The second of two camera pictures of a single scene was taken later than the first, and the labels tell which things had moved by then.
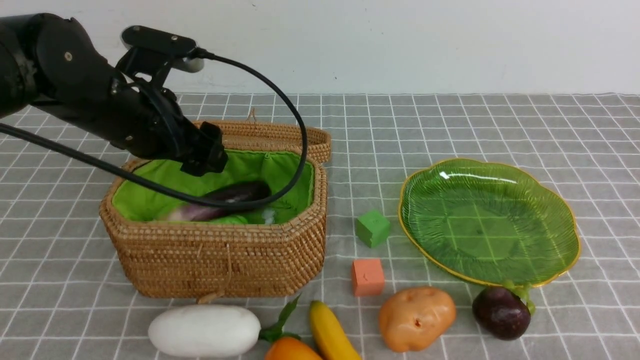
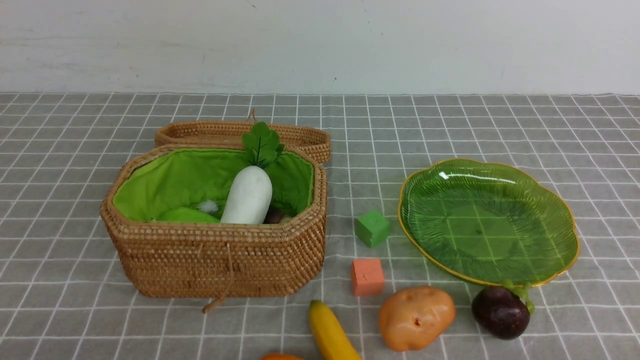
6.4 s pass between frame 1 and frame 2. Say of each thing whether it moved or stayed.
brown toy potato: stayed
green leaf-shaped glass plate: stayed
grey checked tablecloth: stayed
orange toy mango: moved
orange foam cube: stayed
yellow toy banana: stayed
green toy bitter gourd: moved
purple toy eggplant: moved
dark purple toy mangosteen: stayed
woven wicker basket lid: stayed
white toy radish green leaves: moved
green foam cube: stayed
